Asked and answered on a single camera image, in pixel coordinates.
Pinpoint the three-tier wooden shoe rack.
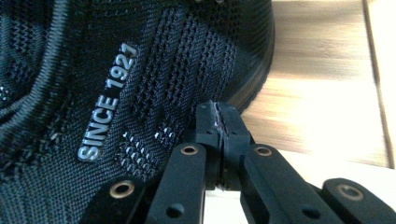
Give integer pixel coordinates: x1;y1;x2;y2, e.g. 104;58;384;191
204;0;396;224

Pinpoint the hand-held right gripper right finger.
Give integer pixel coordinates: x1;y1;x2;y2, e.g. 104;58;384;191
218;102;344;224

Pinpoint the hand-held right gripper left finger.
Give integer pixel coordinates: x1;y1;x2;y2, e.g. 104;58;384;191
145;102;224;224

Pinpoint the black knit sneaker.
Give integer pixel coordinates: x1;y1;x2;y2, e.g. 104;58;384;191
0;0;276;224

